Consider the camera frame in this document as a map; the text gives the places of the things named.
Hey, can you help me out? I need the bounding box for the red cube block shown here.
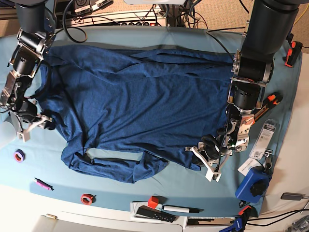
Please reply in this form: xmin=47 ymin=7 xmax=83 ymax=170
xmin=147 ymin=196 xmax=159 ymax=209

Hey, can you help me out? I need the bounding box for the white black marker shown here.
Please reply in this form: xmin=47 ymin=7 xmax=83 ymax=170
xmin=162 ymin=205 xmax=201 ymax=214

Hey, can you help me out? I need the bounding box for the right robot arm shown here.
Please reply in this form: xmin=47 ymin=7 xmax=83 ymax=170
xmin=0 ymin=0 xmax=57 ymax=133

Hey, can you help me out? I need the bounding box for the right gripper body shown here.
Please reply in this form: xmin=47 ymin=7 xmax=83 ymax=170
xmin=14 ymin=103 xmax=52 ymax=132

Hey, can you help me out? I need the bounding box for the grey adapter box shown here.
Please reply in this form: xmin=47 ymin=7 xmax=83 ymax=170
xmin=281 ymin=192 xmax=303 ymax=201

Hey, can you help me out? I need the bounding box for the blue box with knob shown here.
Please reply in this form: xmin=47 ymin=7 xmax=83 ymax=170
xmin=235 ymin=167 xmax=272 ymax=203

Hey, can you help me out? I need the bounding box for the pink marker pen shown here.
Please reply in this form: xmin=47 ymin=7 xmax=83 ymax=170
xmin=34 ymin=178 xmax=54 ymax=191

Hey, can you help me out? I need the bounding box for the black remote control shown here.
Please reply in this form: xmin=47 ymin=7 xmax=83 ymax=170
xmin=136 ymin=205 xmax=176 ymax=223

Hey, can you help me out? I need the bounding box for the blue orange bottom clamp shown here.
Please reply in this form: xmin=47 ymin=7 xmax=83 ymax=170
xmin=220 ymin=205 xmax=253 ymax=232

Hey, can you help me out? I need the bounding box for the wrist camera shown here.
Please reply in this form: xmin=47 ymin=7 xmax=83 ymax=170
xmin=205 ymin=170 xmax=222 ymax=182
xmin=17 ymin=132 xmax=30 ymax=143

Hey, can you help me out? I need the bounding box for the red tape roll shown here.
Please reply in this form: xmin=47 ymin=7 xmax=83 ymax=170
xmin=81 ymin=194 xmax=96 ymax=205

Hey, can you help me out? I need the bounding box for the metal keys carabiner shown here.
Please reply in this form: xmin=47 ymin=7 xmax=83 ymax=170
xmin=263 ymin=149 xmax=273 ymax=174

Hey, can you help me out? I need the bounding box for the light blue table cloth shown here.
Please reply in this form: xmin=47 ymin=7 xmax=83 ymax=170
xmin=0 ymin=26 xmax=303 ymax=217

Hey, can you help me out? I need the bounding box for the orange black utility knife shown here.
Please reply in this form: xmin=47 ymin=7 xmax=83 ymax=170
xmin=253 ymin=92 xmax=283 ymax=123

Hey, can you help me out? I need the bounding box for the white paper tag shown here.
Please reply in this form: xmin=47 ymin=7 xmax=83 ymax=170
xmin=238 ymin=158 xmax=261 ymax=176

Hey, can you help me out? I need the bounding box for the blue t-shirt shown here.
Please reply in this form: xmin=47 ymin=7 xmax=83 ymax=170
xmin=38 ymin=45 xmax=231 ymax=184

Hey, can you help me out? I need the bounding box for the packaged tool blister card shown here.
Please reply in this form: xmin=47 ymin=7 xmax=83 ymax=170
xmin=249 ymin=119 xmax=277 ymax=160

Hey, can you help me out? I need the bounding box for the orange black clamp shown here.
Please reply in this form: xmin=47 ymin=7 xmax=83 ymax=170
xmin=282 ymin=41 xmax=303 ymax=68

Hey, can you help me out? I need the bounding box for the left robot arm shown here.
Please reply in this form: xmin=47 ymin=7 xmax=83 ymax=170
xmin=185 ymin=0 xmax=305 ymax=181

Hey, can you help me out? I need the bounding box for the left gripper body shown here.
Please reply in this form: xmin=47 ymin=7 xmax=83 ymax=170
xmin=184 ymin=141 xmax=229 ymax=174

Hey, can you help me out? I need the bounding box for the purple tape roll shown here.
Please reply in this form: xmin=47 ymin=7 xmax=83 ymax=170
xmin=14 ymin=149 xmax=25 ymax=162

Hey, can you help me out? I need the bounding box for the white translucent cup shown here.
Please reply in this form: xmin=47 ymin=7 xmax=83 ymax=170
xmin=0 ymin=121 xmax=16 ymax=148

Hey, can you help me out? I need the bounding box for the power strip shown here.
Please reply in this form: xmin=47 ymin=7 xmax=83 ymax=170
xmin=66 ymin=9 xmax=167 ymax=27

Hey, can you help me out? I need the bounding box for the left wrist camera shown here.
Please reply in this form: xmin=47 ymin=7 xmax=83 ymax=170
xmin=205 ymin=170 xmax=222 ymax=182

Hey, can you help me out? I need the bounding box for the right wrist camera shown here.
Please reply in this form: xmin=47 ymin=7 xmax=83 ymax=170
xmin=17 ymin=132 xmax=30 ymax=143

